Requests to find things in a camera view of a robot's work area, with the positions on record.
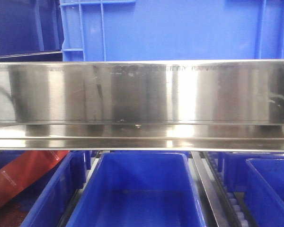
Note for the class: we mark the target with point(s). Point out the centre blue bin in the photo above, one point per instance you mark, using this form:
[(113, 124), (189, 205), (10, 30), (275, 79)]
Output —
[(138, 189)]

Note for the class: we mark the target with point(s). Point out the blue bin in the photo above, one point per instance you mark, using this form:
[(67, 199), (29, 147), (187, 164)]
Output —
[(261, 178), (43, 203), (138, 189)]

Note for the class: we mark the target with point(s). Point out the large blue crate upper shelf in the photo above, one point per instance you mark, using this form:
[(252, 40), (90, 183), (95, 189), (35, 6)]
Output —
[(150, 30)]

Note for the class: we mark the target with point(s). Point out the left blue bin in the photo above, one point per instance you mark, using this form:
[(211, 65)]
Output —
[(43, 203)]

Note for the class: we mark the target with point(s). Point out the right blue bin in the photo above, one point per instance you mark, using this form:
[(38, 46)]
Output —
[(261, 178)]

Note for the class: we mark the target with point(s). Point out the red foil bag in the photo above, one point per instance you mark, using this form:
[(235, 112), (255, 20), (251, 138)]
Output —
[(26, 169)]

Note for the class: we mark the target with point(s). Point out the white roller track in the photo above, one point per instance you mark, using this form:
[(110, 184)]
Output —
[(230, 204)]

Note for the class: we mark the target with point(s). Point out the dark blue crate upper left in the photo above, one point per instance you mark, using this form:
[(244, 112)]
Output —
[(30, 26)]

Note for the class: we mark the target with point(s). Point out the stainless steel shelf rail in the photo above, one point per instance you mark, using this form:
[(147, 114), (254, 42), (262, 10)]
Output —
[(211, 105)]

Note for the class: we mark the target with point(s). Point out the steel divider rail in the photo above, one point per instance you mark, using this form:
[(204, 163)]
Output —
[(216, 208)]

